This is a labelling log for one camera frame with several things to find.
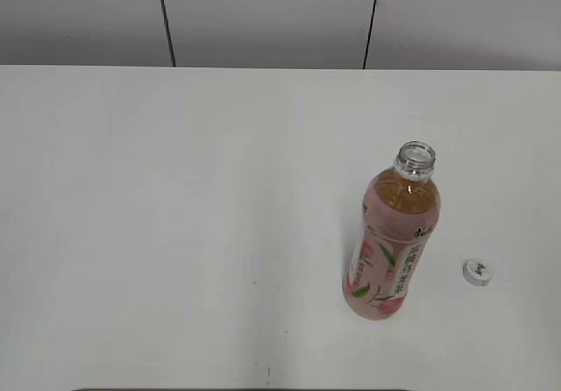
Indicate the white bottle cap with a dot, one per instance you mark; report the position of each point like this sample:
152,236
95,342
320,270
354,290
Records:
477,272

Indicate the pink oolong tea bottle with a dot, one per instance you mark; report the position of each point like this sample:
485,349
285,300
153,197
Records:
400,210

